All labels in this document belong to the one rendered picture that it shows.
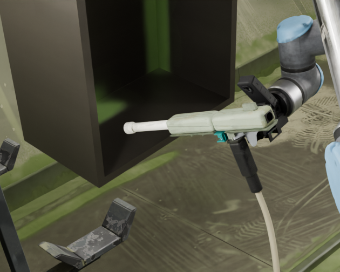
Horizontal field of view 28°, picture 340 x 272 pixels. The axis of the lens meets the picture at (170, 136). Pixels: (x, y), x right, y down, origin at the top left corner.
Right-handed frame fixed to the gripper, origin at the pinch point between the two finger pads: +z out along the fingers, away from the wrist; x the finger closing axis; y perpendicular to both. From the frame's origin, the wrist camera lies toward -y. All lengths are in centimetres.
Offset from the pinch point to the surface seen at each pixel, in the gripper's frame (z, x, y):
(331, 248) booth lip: -42, 16, 63
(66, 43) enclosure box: 7.1, 34.6, -30.5
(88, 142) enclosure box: 7.6, 43.1, -3.1
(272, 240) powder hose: 0.6, -1.3, 29.3
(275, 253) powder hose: 1.4, -1.5, 32.7
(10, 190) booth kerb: -9, 129, 25
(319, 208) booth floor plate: -59, 29, 60
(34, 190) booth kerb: -18, 128, 30
